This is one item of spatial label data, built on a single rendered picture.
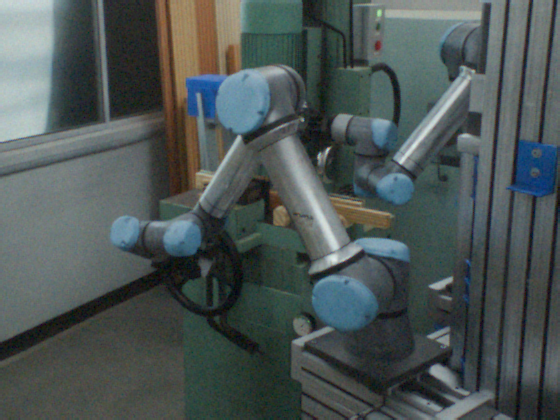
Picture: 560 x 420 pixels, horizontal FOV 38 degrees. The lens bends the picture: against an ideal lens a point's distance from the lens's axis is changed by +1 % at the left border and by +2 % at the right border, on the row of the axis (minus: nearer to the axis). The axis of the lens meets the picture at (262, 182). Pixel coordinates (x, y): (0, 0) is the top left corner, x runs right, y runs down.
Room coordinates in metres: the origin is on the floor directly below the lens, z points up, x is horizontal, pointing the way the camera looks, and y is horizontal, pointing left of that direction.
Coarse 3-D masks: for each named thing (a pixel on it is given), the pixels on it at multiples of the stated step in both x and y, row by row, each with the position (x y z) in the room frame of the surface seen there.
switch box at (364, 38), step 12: (360, 12) 2.44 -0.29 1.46; (372, 12) 2.43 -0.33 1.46; (384, 12) 2.49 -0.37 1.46; (360, 24) 2.44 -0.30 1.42; (372, 24) 2.43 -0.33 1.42; (384, 24) 2.49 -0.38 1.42; (360, 36) 2.44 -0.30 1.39; (372, 36) 2.43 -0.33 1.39; (360, 48) 2.43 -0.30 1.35; (372, 48) 2.44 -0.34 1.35
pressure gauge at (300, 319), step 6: (306, 312) 1.98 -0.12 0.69; (294, 318) 1.97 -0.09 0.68; (300, 318) 1.96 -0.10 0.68; (306, 318) 1.95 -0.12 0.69; (312, 318) 1.96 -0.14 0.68; (294, 324) 1.98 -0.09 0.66; (300, 324) 1.96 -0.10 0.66; (306, 324) 1.95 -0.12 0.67; (312, 324) 1.95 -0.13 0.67; (294, 330) 1.97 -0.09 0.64; (300, 330) 1.96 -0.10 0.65; (306, 330) 1.95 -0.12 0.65; (312, 330) 1.95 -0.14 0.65; (300, 336) 1.96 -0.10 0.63
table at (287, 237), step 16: (192, 192) 2.43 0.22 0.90; (160, 208) 2.33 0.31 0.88; (176, 208) 2.30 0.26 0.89; (192, 208) 2.26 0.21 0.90; (272, 224) 2.10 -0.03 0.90; (288, 224) 2.10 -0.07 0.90; (352, 224) 2.11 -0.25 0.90; (240, 240) 2.05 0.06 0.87; (256, 240) 2.09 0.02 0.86; (272, 240) 2.09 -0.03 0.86; (288, 240) 2.06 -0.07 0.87; (352, 240) 2.11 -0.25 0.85
